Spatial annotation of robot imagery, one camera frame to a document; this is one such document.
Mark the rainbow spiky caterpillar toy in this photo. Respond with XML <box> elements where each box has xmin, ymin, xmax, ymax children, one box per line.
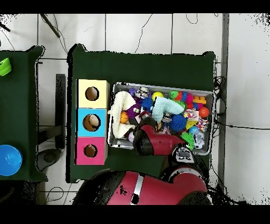
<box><xmin>169</xmin><ymin>90</ymin><xmax>205</xmax><ymax>110</ymax></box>

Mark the yellow ball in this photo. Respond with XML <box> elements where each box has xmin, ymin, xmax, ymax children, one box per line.
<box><xmin>151</xmin><ymin>91</ymin><xmax>165</xmax><ymax>100</ymax></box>

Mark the purple spiky eyed toy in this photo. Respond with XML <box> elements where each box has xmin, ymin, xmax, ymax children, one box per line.
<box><xmin>126</xmin><ymin>103</ymin><xmax>142</xmax><ymax>119</ymax></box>

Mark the black upright panel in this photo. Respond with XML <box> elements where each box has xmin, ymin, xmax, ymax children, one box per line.
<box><xmin>55</xmin><ymin>73</ymin><xmax>66</xmax><ymax>150</ymax></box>

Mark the cream knit cloth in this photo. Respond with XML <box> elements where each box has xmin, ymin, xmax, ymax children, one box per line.
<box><xmin>107</xmin><ymin>90</ymin><xmax>138</xmax><ymax>139</ymax></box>

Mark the blue bowl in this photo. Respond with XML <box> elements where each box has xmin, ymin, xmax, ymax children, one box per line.
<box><xmin>0</xmin><ymin>144</ymin><xmax>23</xmax><ymax>176</ymax></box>

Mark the light blue knit cloth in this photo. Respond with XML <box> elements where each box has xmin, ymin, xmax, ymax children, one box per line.
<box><xmin>150</xmin><ymin>97</ymin><xmax>185</xmax><ymax>123</ymax></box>

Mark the black tripod leg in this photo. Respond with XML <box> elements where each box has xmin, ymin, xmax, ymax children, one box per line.
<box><xmin>40</xmin><ymin>13</ymin><xmax>61</xmax><ymax>39</ymax></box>
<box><xmin>0</xmin><ymin>22</ymin><xmax>11</xmax><ymax>33</ymax></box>

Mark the green covered side table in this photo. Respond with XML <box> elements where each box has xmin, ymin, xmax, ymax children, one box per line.
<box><xmin>0</xmin><ymin>45</ymin><xmax>49</xmax><ymax>183</ymax></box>

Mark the wooden box with three holes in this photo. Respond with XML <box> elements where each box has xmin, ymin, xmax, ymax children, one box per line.
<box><xmin>74</xmin><ymin>79</ymin><xmax>111</xmax><ymax>166</ymax></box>

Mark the red orange ball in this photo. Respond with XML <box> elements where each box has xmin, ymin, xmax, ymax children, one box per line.
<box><xmin>198</xmin><ymin>107</ymin><xmax>210</xmax><ymax>118</ymax></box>

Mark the green cup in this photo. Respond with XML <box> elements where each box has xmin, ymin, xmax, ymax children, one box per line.
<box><xmin>0</xmin><ymin>57</ymin><xmax>13</xmax><ymax>77</ymax></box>

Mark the orange toy basketball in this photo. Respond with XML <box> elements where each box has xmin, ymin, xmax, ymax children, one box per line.
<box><xmin>119</xmin><ymin>111</ymin><xmax>130</xmax><ymax>124</ymax></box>

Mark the grey round base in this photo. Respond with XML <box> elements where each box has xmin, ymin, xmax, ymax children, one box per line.
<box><xmin>36</xmin><ymin>147</ymin><xmax>62</xmax><ymax>172</ymax></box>

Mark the green spiky eyed ball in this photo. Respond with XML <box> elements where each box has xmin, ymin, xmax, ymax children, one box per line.
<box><xmin>180</xmin><ymin>132</ymin><xmax>196</xmax><ymax>151</ymax></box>

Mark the black cable bundle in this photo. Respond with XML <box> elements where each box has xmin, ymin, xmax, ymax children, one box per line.
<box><xmin>213</xmin><ymin>75</ymin><xmax>227</xmax><ymax>116</ymax></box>

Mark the clear mesh bin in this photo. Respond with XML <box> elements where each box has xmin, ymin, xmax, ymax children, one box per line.
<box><xmin>107</xmin><ymin>82</ymin><xmax>215</xmax><ymax>156</ymax></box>

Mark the dark green table cloth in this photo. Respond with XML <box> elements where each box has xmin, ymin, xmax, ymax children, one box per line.
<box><xmin>66</xmin><ymin>43</ymin><xmax>216</xmax><ymax>184</ymax></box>

